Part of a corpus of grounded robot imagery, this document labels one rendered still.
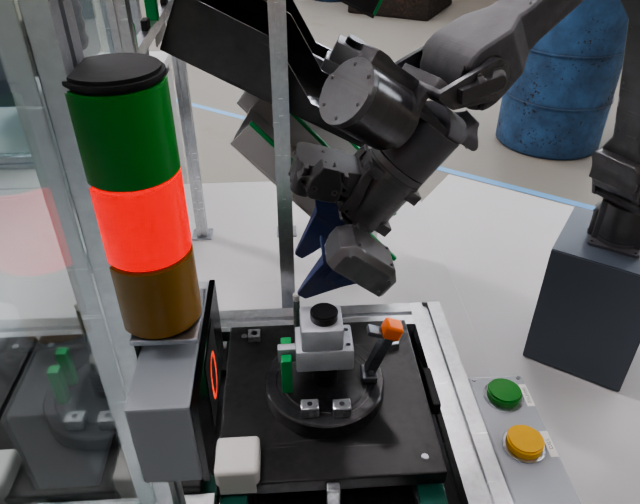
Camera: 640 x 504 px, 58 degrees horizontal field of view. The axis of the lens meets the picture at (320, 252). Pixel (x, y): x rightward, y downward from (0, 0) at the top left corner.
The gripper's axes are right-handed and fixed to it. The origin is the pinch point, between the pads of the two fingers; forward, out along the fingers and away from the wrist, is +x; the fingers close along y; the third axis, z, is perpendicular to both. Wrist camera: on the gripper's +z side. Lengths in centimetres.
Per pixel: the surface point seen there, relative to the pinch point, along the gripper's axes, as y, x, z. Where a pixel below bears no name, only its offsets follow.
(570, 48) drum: -255, -50, -152
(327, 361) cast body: 2.3, 10.0, -8.5
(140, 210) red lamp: 21.3, -7.6, 19.4
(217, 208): -63, 36, -5
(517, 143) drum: -266, 5, -177
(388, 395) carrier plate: 1.4, 11.1, -18.6
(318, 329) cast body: 1.9, 7.0, -5.0
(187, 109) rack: -52, 15, 13
